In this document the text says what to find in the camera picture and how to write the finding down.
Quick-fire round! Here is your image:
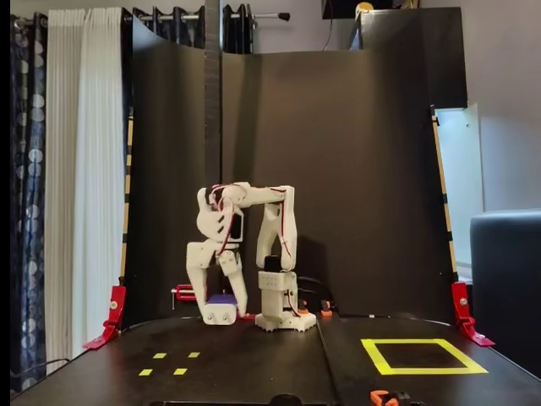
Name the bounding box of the red table clamp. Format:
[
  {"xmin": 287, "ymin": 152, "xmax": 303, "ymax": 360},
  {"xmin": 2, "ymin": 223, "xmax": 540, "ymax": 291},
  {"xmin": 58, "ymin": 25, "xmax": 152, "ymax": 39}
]
[
  {"xmin": 82, "ymin": 285, "xmax": 128, "ymax": 351},
  {"xmin": 450, "ymin": 281, "xmax": 496, "ymax": 348}
]

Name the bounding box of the white pleated curtain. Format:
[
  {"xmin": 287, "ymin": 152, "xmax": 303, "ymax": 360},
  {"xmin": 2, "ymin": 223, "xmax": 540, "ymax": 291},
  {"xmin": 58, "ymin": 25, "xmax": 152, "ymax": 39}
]
[{"xmin": 44, "ymin": 7, "xmax": 128, "ymax": 376}]

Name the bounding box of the black divider bar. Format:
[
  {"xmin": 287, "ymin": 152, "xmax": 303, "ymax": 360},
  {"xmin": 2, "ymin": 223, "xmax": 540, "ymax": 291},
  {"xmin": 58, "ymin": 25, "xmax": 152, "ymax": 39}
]
[{"xmin": 315, "ymin": 319, "xmax": 344, "ymax": 406}]

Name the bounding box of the red screw C-clamp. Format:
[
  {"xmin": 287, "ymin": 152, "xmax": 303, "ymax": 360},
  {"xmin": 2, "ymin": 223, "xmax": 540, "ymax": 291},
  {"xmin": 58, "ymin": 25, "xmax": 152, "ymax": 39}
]
[{"xmin": 170, "ymin": 283, "xmax": 198, "ymax": 311}]

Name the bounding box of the silver curtain rod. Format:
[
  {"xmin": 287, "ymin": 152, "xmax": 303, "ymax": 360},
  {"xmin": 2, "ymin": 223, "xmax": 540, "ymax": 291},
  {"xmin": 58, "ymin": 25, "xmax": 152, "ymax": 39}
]
[{"xmin": 137, "ymin": 11, "xmax": 292, "ymax": 23}]

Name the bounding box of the black wall box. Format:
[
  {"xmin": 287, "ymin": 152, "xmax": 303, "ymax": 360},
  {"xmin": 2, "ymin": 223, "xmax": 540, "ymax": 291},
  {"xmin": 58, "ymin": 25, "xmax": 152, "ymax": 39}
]
[{"xmin": 320, "ymin": 0, "xmax": 360, "ymax": 20}]

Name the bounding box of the dark blue patterned curtain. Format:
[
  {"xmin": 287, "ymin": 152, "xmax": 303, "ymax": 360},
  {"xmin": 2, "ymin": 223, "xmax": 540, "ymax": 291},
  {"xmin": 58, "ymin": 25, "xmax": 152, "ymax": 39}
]
[
  {"xmin": 10, "ymin": 11, "xmax": 49, "ymax": 394},
  {"xmin": 120, "ymin": 3, "xmax": 254, "ymax": 128}
]

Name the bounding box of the black curved backdrop board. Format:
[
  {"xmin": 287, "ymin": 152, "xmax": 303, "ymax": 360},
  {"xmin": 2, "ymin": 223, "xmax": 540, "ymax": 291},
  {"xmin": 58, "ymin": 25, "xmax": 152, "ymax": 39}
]
[{"xmin": 122, "ymin": 15, "xmax": 460, "ymax": 329}]

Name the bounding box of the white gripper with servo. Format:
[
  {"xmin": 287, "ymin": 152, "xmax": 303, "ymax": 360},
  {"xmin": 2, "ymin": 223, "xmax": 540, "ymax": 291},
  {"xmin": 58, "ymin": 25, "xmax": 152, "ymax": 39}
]
[{"xmin": 186, "ymin": 239, "xmax": 249, "ymax": 317}]

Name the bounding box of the black hanging cable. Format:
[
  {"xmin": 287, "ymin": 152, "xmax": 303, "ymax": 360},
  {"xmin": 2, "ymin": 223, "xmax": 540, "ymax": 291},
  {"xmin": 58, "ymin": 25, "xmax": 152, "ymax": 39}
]
[{"xmin": 322, "ymin": 0, "xmax": 336, "ymax": 52}]

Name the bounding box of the yellow black striped stick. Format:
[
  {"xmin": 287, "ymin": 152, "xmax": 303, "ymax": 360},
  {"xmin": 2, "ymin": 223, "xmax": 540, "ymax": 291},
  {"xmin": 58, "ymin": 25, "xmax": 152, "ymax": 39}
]
[
  {"xmin": 119, "ymin": 107, "xmax": 135, "ymax": 285},
  {"xmin": 429, "ymin": 104, "xmax": 460, "ymax": 283}
]

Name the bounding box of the red white servo wire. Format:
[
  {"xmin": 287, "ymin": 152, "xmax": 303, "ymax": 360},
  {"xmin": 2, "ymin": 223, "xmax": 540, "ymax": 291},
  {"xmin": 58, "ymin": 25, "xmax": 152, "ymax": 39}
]
[{"xmin": 209, "ymin": 184, "xmax": 238, "ymax": 238}]

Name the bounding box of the yellow tape square outline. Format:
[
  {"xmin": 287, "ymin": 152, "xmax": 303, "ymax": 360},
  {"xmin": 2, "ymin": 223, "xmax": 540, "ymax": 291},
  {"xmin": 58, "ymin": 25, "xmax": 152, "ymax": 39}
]
[{"xmin": 360, "ymin": 337, "xmax": 489, "ymax": 376}]

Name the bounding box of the blue white charger block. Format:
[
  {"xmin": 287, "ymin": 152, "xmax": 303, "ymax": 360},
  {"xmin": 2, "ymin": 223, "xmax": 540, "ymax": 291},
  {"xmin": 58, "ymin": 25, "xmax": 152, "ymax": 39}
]
[{"xmin": 201, "ymin": 294, "xmax": 240, "ymax": 326}]

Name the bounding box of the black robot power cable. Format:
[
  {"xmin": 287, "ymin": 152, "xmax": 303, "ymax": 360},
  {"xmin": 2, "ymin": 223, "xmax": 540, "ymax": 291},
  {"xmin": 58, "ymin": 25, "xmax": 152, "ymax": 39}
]
[{"xmin": 298, "ymin": 274, "xmax": 339, "ymax": 308}]

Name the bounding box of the black floor cable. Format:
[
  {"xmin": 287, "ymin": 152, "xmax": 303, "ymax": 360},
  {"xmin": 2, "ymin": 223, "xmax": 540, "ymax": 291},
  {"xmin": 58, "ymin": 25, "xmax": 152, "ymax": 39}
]
[{"xmin": 10, "ymin": 357, "xmax": 72, "ymax": 380}]

